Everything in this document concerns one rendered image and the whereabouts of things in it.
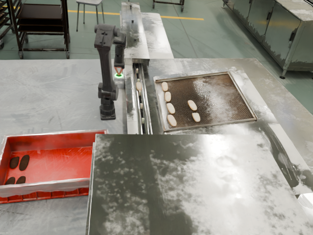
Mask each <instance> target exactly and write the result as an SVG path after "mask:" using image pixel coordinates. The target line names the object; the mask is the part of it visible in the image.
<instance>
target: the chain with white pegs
mask: <svg viewBox="0 0 313 235"><path fill-rule="evenodd" d="M135 66H136V78H137V82H139V81H140V79H139V77H138V68H137V63H135ZM138 95H139V104H140V113H141V122H142V130H143V134H145V128H144V118H143V104H142V101H141V91H140V90H138Z"/></svg>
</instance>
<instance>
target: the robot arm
mask: <svg viewBox="0 0 313 235"><path fill-rule="evenodd" d="M95 33H96V37H95V43H94V47H95V48H97V50H98V53H99V57H100V65H101V72H102V83H101V82H99V85H98V98H101V105H100V106H99V109H100V117H101V120H115V119H116V113H115V105H114V102H113V101H117V99H118V93H119V88H118V85H116V84H115V83H114V81H113V76H112V64H111V47H112V44H115V57H114V68H115V70H116V72H117V74H118V75H120V74H121V73H122V71H123V69H124V68H125V62H124V50H125V48H126V46H127V36H126V34H125V33H123V32H120V28H117V27H116V26H115V25H110V24H103V23H99V24H98V25H95ZM117 68H121V70H120V72H118V70H117Z"/></svg>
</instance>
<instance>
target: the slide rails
mask: <svg viewBox="0 0 313 235"><path fill-rule="evenodd" d="M137 66H138V74H139V79H140V81H139V82H140V83H141V84H142V89H141V97H142V104H143V116H144V123H145V131H146V134H150V129H149V122H148V115H147V109H146V102H145V95H144V88H143V79H142V72H141V65H140V63H137ZM133 76H134V86H135V96H136V109H137V119H138V129H139V134H143V130H142V122H141V113H140V104H139V95H138V90H137V88H136V83H137V78H136V66H135V63H133Z"/></svg>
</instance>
